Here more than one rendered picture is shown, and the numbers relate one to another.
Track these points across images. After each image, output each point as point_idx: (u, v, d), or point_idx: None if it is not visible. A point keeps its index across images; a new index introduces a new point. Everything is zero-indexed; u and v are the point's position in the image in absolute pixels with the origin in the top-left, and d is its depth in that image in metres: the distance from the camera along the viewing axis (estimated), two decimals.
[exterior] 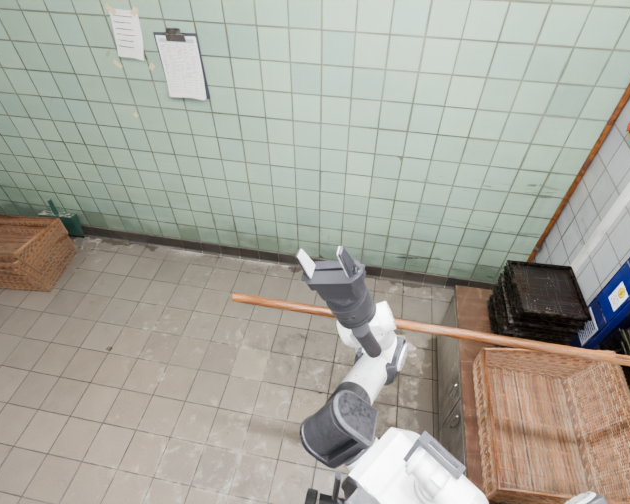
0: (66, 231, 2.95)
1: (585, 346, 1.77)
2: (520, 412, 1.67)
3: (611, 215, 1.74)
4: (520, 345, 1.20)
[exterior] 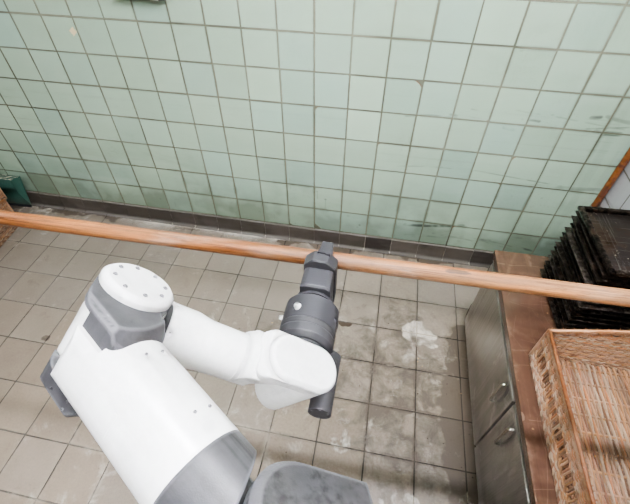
0: (4, 196, 2.41)
1: None
2: (608, 424, 1.12)
3: None
4: (298, 257, 0.73)
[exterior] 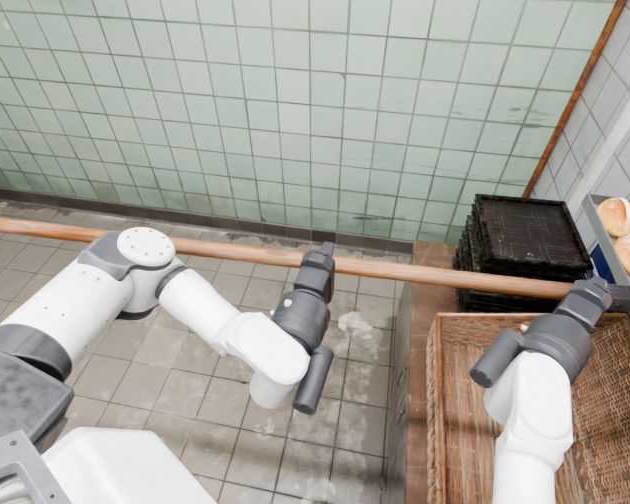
0: None
1: None
2: None
3: (621, 125, 1.22)
4: None
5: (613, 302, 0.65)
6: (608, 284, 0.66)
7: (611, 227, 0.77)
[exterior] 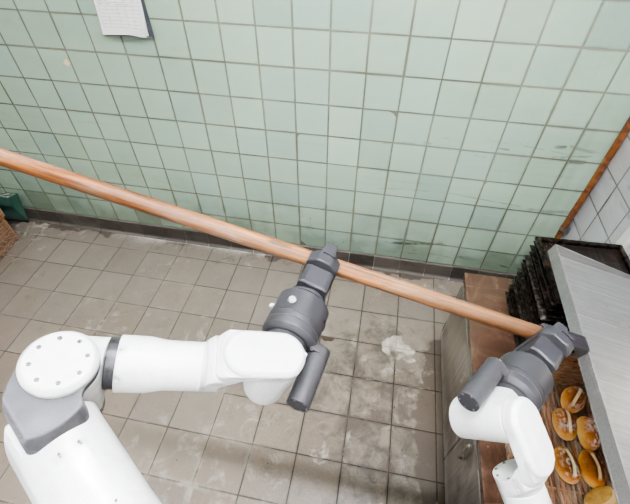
0: (2, 213, 2.50)
1: None
2: (565, 443, 1.21)
3: None
4: (123, 199, 0.69)
5: None
6: (567, 331, 0.75)
7: (562, 402, 1.27)
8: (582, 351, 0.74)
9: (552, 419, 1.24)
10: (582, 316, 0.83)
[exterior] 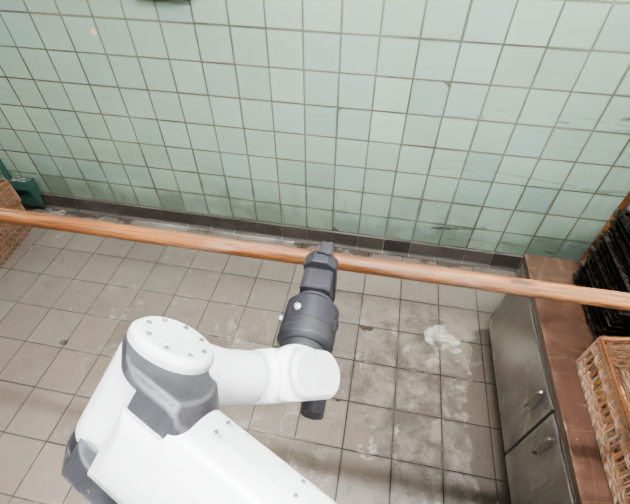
0: (18, 198, 2.38)
1: None
2: None
3: None
4: (356, 266, 0.71)
5: None
6: None
7: None
8: None
9: None
10: None
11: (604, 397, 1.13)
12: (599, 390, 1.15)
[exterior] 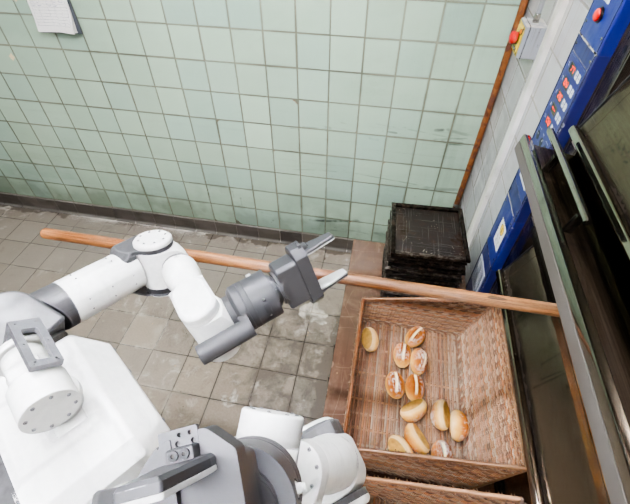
0: None
1: None
2: (401, 370, 1.46)
3: (503, 148, 1.53)
4: (374, 284, 0.96)
5: None
6: None
7: (405, 338, 1.52)
8: None
9: (393, 352, 1.49)
10: None
11: (363, 343, 1.50)
12: (362, 338, 1.52)
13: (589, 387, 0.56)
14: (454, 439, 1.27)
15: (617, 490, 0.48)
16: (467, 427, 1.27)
